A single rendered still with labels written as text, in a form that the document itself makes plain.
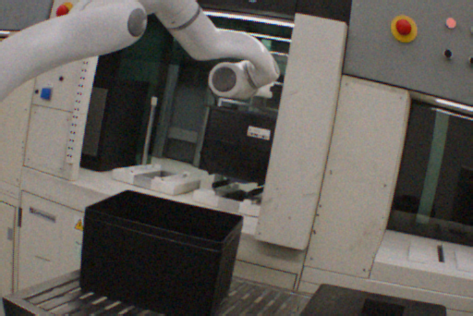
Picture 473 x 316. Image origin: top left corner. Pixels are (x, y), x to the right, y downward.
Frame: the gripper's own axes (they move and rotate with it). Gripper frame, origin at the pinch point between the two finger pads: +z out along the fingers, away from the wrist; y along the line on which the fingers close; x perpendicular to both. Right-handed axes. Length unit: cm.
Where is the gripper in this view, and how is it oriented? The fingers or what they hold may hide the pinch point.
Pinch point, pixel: (261, 87)
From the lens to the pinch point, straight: 173.3
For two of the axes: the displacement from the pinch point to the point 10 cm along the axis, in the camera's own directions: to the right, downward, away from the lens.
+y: 9.3, 2.1, -3.0
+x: 1.9, -9.8, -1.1
